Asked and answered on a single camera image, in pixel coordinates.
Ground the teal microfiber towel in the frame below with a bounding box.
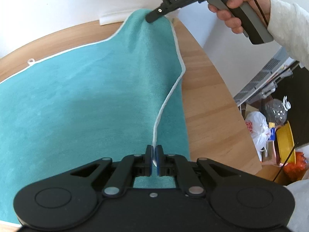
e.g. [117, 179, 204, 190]
[1, 9, 190, 223]

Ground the right hand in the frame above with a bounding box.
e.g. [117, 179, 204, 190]
[208, 0, 271, 34]

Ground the white slatted heater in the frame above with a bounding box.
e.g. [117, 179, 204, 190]
[234, 47, 294, 106]

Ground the large clear plastic jug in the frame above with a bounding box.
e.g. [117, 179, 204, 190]
[264, 96, 291, 126]

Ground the white plastic bag red print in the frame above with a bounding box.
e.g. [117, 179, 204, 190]
[245, 111, 271, 162]

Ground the yellow round container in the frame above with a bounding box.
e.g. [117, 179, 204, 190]
[275, 121, 296, 164]

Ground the orange bag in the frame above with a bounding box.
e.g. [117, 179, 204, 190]
[283, 152, 308, 182]

